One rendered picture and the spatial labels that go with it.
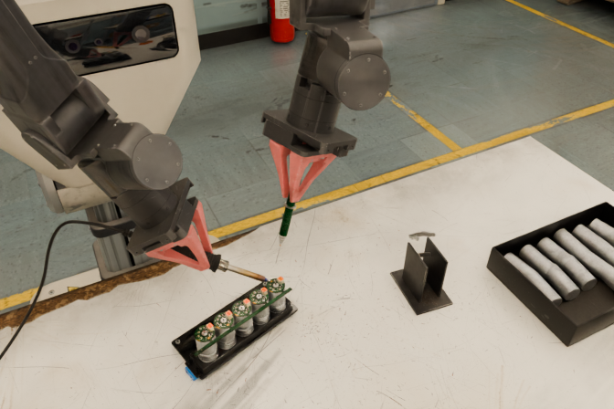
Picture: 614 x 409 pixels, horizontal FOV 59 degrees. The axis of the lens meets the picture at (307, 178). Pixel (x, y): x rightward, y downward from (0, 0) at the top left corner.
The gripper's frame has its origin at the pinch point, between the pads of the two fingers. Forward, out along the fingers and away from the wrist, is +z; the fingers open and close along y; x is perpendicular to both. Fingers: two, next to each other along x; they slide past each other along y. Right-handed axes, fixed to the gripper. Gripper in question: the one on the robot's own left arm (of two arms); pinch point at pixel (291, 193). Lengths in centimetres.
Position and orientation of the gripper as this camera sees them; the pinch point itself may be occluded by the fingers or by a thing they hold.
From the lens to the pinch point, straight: 67.1
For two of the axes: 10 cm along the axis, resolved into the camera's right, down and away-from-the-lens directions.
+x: 6.5, -1.4, 7.5
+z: -2.4, 9.0, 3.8
